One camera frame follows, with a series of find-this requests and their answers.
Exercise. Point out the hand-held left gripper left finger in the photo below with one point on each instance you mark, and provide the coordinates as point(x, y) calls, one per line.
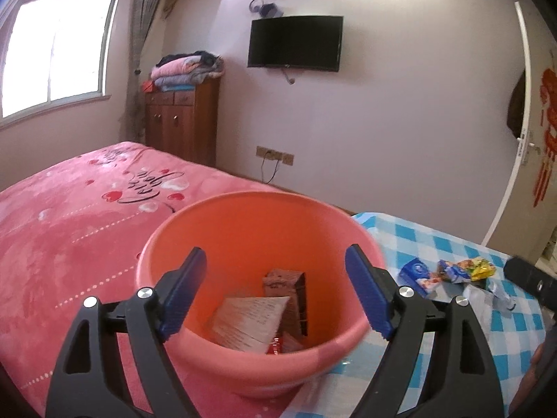
point(182, 291)

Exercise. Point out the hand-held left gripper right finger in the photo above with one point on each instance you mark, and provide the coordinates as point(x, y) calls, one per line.
point(370, 291)

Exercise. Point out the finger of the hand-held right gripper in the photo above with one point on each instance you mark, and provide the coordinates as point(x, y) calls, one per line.
point(526, 276)

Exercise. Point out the white milk carton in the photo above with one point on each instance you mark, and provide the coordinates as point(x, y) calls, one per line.
point(248, 322)

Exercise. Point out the orange plastic bucket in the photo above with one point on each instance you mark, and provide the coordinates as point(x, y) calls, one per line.
point(243, 235)

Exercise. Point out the brown carton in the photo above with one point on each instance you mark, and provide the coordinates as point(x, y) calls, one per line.
point(283, 291)

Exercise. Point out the person's right hand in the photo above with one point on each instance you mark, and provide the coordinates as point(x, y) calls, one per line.
point(528, 374)

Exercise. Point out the yellow wrapper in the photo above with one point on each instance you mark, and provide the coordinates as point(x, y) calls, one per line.
point(481, 268)

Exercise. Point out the silver white pouch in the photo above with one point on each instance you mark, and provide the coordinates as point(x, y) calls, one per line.
point(483, 294)

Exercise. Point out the small blue box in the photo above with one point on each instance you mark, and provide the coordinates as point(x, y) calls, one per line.
point(415, 276)

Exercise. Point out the blue white checkered tablecloth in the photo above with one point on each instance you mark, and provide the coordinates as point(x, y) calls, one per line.
point(417, 235)

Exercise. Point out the blue yellow snack packet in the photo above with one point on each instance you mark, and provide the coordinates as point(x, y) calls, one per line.
point(452, 272)

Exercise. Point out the white door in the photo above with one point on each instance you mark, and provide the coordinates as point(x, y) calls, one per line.
point(528, 191)

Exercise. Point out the pink printed blanket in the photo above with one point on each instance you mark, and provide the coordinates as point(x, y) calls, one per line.
point(65, 248)

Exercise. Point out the red hanging knot decoration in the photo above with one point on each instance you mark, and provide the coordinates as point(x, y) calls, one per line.
point(548, 139)

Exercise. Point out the brown wooden cabinet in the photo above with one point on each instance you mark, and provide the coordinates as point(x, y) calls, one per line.
point(182, 130)

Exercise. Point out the dark hanging cloth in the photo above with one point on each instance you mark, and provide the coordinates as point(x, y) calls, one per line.
point(517, 104)

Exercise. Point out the small red box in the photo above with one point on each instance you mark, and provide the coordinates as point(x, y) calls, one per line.
point(148, 87)

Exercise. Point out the pile of folded blankets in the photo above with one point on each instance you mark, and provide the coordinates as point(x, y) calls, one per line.
point(187, 72)

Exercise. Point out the grey checked curtain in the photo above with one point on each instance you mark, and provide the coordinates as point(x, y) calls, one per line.
point(141, 52)

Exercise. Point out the window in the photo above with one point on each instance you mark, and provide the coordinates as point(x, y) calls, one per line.
point(56, 48)

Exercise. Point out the wall power outlet strip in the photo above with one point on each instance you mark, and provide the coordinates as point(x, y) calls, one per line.
point(274, 155)

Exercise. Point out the black wall television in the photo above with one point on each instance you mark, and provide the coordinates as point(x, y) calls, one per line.
point(296, 43)

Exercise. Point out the purple wall decoration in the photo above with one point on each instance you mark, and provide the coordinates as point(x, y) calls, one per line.
point(265, 8)

